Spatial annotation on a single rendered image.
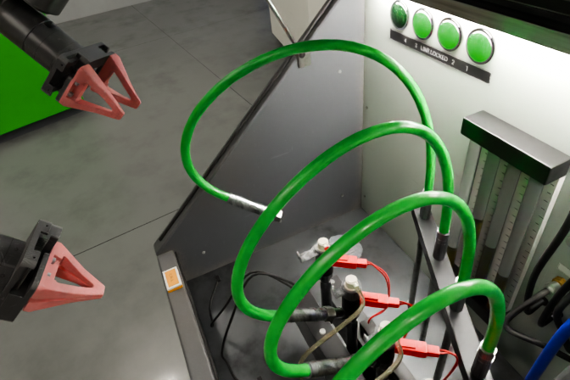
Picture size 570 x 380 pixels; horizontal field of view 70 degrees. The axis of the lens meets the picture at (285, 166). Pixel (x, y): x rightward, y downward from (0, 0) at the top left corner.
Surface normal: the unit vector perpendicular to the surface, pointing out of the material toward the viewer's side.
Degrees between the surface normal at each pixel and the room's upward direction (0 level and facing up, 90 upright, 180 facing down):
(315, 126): 90
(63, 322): 0
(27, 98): 90
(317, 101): 90
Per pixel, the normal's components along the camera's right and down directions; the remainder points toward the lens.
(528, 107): -0.90, 0.33
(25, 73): 0.62, 0.43
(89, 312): -0.11, -0.79
